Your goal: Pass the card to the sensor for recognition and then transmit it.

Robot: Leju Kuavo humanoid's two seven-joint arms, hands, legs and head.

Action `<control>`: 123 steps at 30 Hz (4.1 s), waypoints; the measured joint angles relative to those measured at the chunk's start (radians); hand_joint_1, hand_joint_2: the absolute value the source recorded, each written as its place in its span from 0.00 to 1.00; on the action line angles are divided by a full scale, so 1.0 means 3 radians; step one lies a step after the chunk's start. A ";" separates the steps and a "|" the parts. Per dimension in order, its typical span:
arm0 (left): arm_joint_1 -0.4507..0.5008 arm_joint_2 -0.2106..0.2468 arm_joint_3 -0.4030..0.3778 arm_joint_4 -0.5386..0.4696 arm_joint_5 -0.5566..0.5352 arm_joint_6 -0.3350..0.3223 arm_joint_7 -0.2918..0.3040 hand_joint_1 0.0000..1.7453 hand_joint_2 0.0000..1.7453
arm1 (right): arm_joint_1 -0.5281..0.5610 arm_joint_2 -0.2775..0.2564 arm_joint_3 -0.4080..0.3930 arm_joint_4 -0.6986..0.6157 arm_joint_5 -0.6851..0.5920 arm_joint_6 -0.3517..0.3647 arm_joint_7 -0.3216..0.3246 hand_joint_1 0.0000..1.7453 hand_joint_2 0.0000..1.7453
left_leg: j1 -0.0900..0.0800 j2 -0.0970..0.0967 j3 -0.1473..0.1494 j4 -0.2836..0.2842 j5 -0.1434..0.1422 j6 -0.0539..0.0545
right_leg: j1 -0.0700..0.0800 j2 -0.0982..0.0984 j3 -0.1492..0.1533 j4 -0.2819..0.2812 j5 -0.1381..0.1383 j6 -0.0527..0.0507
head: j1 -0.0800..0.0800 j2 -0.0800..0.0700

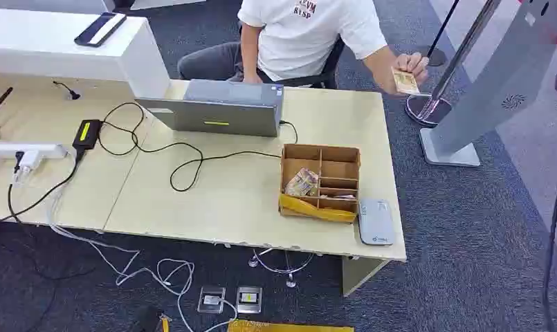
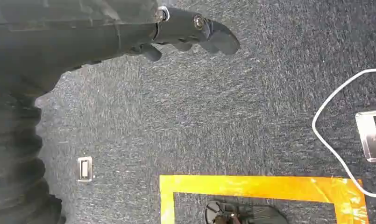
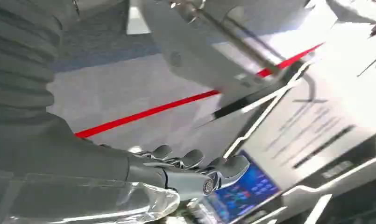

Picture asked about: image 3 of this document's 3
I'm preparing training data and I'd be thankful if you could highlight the blue floor stripe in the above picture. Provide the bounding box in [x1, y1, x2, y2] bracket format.
[52, 38, 162, 74]

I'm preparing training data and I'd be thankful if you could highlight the metal rod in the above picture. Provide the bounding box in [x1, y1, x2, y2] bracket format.
[170, 0, 284, 77]

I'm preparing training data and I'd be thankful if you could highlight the white printed label panel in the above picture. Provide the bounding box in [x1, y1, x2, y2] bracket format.
[241, 69, 376, 190]

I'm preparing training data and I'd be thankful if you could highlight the white machine housing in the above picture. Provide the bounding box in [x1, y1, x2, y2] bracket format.
[203, 18, 376, 224]

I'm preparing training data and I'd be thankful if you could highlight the right arm ribbed grey sleeve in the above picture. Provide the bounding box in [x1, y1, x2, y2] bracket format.
[0, 0, 80, 127]

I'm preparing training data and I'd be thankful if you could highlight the red floor tape line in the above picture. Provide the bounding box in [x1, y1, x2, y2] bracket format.
[74, 42, 325, 139]

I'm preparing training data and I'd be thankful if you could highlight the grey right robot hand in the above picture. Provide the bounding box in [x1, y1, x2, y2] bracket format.
[0, 112, 251, 203]

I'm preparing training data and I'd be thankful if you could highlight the blue display screen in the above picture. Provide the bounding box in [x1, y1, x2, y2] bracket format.
[203, 151, 282, 224]

